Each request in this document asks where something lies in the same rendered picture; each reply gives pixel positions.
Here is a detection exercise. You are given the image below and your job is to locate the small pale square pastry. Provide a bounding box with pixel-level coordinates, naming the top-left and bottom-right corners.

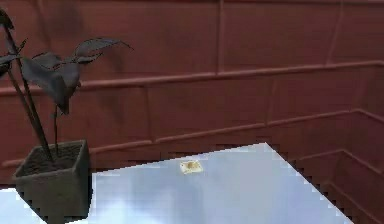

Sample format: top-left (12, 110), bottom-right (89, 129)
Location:
top-left (179, 159), bottom-right (204, 175)

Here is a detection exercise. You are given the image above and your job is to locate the pale blue glossy table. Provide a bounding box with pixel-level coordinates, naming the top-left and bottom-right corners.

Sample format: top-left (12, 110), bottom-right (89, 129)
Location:
top-left (0, 142), bottom-right (355, 224)

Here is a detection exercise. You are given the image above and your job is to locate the dark potted house plant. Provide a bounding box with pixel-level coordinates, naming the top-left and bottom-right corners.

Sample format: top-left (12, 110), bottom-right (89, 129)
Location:
top-left (0, 7), bottom-right (134, 224)

